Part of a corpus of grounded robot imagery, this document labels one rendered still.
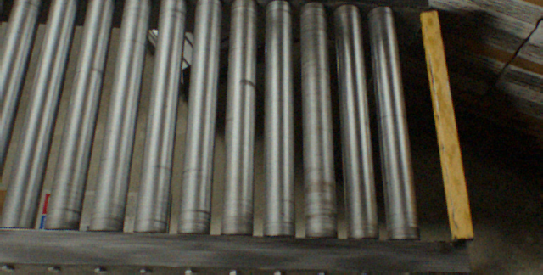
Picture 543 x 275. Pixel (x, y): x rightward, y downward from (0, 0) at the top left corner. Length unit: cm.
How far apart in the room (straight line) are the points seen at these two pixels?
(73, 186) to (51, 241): 9
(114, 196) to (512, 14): 107
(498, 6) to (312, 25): 62
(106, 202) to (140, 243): 8
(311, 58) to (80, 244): 49
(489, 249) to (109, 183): 126
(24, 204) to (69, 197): 7
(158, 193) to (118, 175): 7
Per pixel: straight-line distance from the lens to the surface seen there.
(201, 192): 90
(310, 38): 105
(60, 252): 89
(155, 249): 87
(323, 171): 92
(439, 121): 100
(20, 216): 93
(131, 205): 175
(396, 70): 105
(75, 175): 94
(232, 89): 98
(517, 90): 181
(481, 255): 186
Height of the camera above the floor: 164
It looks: 61 degrees down
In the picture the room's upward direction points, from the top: 11 degrees clockwise
